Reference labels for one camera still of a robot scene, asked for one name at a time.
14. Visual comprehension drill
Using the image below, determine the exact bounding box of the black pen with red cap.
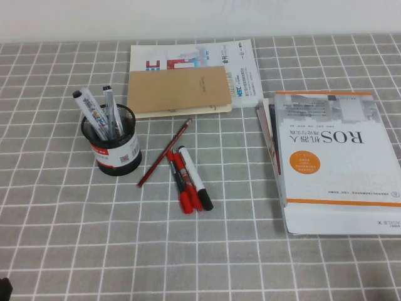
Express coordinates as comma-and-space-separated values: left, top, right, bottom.
165, 149, 194, 215

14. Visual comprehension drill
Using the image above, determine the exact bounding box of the black mesh pen holder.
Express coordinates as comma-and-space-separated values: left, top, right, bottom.
80, 103, 143, 177

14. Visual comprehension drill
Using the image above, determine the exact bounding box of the grey pen with black cap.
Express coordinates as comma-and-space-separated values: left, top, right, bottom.
102, 85, 123, 139

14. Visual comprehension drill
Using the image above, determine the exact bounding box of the white marker with black cap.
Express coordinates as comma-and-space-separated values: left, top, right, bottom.
177, 145, 214, 211

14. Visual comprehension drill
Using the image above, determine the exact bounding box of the red pencil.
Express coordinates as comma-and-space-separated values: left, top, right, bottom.
137, 117, 193, 188

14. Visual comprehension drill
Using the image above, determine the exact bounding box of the brown kraft notebook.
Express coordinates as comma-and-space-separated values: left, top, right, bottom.
127, 65, 233, 113

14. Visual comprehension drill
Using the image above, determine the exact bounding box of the book with orange dark cover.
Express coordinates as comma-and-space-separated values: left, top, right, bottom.
255, 97, 284, 184

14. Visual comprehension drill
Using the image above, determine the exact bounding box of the white magazine with colourful print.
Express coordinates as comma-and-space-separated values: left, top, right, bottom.
130, 38, 263, 109

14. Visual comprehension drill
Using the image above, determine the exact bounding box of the white marker with printed label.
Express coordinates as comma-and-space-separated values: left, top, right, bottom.
72, 87, 109, 141

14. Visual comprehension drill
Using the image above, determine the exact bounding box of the white ROS robot book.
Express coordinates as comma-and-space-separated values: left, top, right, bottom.
273, 90, 401, 209

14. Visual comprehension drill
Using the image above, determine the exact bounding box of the white AgileX brochure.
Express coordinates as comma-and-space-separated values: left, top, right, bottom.
281, 200, 401, 236

